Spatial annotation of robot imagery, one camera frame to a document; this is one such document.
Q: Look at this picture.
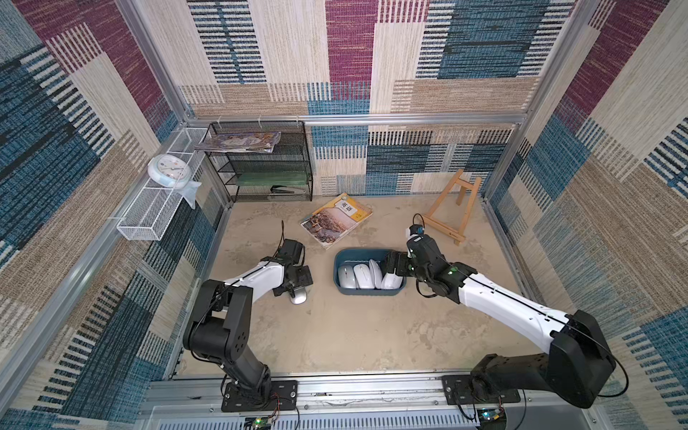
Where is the silver slim mouse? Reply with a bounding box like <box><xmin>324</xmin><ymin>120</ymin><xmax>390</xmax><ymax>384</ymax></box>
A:
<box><xmin>290</xmin><ymin>287</ymin><xmax>307</xmax><ymax>305</ymax></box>

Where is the white slim mouse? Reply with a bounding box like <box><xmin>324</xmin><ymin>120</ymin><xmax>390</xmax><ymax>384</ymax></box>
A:
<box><xmin>368</xmin><ymin>259</ymin><xmax>383</xmax><ymax>290</ymax></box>

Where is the white ribbed mouse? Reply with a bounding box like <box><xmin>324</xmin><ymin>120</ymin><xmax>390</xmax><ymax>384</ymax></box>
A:
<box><xmin>380</xmin><ymin>272</ymin><xmax>405</xmax><ymax>290</ymax></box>

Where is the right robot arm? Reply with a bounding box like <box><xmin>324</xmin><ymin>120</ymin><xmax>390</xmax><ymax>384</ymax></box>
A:
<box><xmin>393</xmin><ymin>224</ymin><xmax>621</xmax><ymax>409</ymax></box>

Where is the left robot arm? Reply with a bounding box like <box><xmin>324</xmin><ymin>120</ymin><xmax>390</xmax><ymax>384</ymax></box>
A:
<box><xmin>183</xmin><ymin>239</ymin><xmax>313</xmax><ymax>406</ymax></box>

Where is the silver mouse in box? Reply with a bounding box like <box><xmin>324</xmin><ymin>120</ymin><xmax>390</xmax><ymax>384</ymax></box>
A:
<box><xmin>338</xmin><ymin>264</ymin><xmax>358</xmax><ymax>290</ymax></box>

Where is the teal plastic storage box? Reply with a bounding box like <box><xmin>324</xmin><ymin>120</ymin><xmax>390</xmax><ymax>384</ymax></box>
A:
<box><xmin>333</xmin><ymin>248</ymin><xmax>406</xmax><ymax>296</ymax></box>

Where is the white mouse in box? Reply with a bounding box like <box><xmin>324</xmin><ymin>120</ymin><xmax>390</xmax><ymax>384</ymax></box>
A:
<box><xmin>354</xmin><ymin>263</ymin><xmax>374</xmax><ymax>290</ymax></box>

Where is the small wooden easel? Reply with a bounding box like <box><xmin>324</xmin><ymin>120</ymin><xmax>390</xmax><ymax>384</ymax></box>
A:
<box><xmin>422</xmin><ymin>169</ymin><xmax>483</xmax><ymax>245</ymax></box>

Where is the yellow textbook on table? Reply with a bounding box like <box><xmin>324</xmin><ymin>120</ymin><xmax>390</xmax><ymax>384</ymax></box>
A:
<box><xmin>300</xmin><ymin>193</ymin><xmax>373</xmax><ymax>249</ymax></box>

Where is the black stapler on shelf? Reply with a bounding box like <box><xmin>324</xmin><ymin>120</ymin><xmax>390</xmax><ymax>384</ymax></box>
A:
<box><xmin>270</xmin><ymin>186</ymin><xmax>307</xmax><ymax>195</ymax></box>

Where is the magazine on shelf top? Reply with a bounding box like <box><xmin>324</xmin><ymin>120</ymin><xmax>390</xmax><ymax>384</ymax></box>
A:
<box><xmin>195</xmin><ymin>132</ymin><xmax>281</xmax><ymax>153</ymax></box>

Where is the white round clock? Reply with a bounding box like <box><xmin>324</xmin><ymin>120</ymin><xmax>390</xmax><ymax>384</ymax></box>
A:
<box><xmin>147</xmin><ymin>154</ymin><xmax>191</xmax><ymax>189</ymax></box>

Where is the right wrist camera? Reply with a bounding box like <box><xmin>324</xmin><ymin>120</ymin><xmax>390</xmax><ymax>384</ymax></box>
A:
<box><xmin>406</xmin><ymin>224</ymin><xmax>426</xmax><ymax>240</ymax></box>

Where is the black wire mesh shelf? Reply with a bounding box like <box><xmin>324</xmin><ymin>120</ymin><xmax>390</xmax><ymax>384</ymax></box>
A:
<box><xmin>205</xmin><ymin>121</ymin><xmax>314</xmax><ymax>204</ymax></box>

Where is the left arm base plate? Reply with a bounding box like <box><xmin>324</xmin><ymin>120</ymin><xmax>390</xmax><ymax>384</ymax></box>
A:
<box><xmin>220</xmin><ymin>380</ymin><xmax>298</xmax><ymax>413</ymax></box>

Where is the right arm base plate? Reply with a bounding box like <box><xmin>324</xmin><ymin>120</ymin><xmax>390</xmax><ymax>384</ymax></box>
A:
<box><xmin>441</xmin><ymin>374</ymin><xmax>521</xmax><ymax>405</ymax></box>

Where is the white wire wall basket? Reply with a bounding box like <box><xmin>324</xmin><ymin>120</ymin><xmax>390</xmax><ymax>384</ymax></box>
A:
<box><xmin>118</xmin><ymin>127</ymin><xmax>208</xmax><ymax>241</ymax></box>

